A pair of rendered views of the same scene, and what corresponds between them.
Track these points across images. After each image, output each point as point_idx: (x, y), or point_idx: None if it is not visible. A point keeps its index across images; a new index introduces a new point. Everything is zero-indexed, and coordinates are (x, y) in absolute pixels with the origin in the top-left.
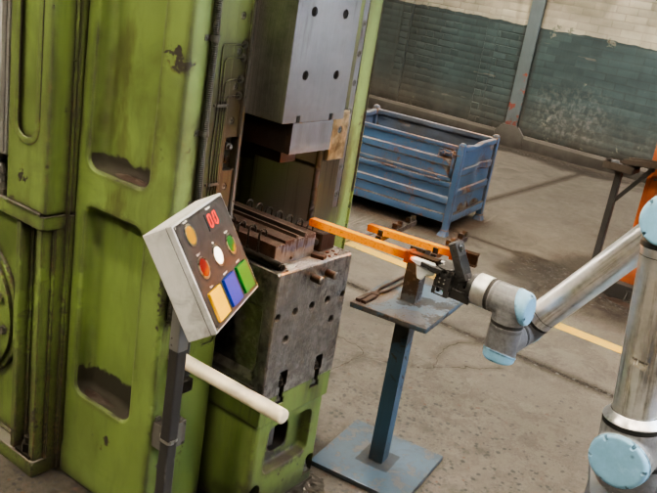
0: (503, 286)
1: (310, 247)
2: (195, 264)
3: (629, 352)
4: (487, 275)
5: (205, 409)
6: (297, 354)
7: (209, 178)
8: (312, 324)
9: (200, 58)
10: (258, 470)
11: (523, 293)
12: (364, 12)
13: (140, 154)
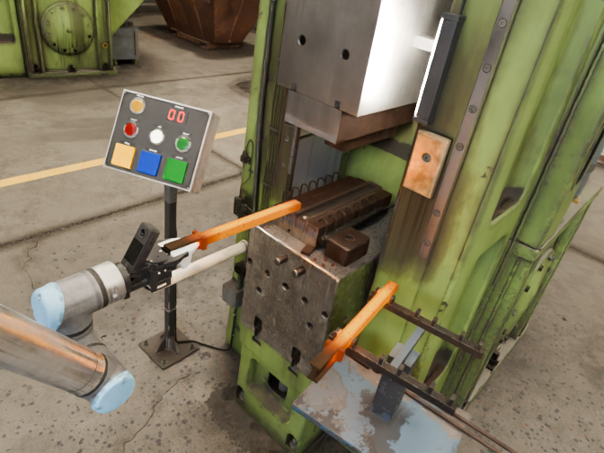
0: (75, 274)
1: (311, 239)
2: (123, 120)
3: None
4: (107, 268)
5: None
6: (271, 319)
7: (270, 121)
8: (287, 306)
9: (266, 9)
10: (243, 377)
11: (45, 287)
12: (503, 4)
13: None
